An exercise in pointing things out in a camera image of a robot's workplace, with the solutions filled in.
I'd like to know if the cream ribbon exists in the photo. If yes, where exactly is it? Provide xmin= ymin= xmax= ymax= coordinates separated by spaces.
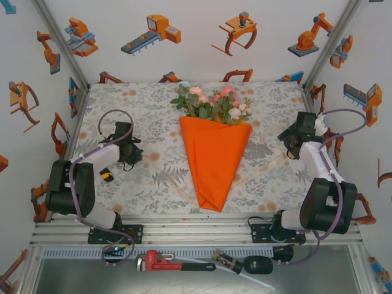
xmin=171 ymin=121 xmax=290 ymax=205

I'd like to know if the pink fake rose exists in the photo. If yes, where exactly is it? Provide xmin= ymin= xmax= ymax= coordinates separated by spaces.
xmin=211 ymin=86 xmax=243 ymax=123

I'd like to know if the orange wrapping paper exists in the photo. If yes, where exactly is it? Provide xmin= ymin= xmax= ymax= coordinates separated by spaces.
xmin=178 ymin=116 xmax=253 ymax=212

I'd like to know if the peach fake flower spray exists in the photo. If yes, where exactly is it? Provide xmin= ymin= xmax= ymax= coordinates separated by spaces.
xmin=188 ymin=85 xmax=215 ymax=119

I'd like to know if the floral print tablecloth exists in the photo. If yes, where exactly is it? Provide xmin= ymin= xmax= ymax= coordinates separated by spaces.
xmin=57 ymin=81 xmax=333 ymax=217

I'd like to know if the small circuit board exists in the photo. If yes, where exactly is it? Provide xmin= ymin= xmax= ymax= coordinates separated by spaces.
xmin=102 ymin=244 xmax=126 ymax=261

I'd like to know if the red pipe wrench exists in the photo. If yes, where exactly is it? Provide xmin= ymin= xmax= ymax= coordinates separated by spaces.
xmin=135 ymin=249 xmax=217 ymax=273

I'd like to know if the black oval plastic object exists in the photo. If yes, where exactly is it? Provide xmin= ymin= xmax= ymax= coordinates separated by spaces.
xmin=244 ymin=255 xmax=274 ymax=276

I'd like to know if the brass and black cylinder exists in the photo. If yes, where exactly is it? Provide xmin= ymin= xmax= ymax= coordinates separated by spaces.
xmin=213 ymin=248 xmax=244 ymax=275

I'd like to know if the white plastic strip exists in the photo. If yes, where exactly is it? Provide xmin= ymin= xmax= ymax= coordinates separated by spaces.
xmin=214 ymin=263 xmax=276 ymax=290

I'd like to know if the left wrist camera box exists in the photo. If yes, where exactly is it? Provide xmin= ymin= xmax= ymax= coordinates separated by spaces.
xmin=115 ymin=121 xmax=132 ymax=138

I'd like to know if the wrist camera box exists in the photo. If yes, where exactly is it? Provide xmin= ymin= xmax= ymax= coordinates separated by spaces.
xmin=296 ymin=111 xmax=317 ymax=135
xmin=115 ymin=121 xmax=132 ymax=138

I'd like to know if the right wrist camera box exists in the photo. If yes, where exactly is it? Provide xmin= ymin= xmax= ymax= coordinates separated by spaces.
xmin=296 ymin=111 xmax=317 ymax=135

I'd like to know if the aluminium side rail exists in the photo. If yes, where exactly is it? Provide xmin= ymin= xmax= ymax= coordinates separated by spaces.
xmin=45 ymin=84 xmax=92 ymax=223
xmin=300 ymin=83 xmax=350 ymax=222

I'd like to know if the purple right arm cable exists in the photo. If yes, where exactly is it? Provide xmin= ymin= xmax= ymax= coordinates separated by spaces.
xmin=277 ymin=108 xmax=368 ymax=266

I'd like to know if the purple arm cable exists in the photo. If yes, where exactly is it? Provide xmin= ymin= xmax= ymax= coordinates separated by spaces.
xmin=277 ymin=108 xmax=368 ymax=266
xmin=69 ymin=109 xmax=135 ymax=269

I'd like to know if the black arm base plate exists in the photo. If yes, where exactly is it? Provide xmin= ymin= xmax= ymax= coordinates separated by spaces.
xmin=88 ymin=224 xmax=145 ymax=245
xmin=251 ymin=223 xmax=306 ymax=246

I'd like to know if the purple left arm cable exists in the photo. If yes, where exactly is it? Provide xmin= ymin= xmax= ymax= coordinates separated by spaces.
xmin=69 ymin=109 xmax=135 ymax=269

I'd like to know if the aluminium rail deck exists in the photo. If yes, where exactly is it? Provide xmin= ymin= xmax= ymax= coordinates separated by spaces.
xmin=29 ymin=214 xmax=365 ymax=249

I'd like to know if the aluminium frame post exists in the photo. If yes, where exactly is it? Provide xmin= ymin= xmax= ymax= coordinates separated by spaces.
xmin=347 ymin=244 xmax=379 ymax=294
xmin=30 ymin=0 xmax=92 ymax=90
xmin=17 ymin=247 xmax=43 ymax=294
xmin=301 ymin=0 xmax=365 ymax=92

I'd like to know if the grey slotted cable duct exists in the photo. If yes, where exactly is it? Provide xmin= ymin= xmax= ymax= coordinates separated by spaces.
xmin=41 ymin=247 xmax=275 ymax=259

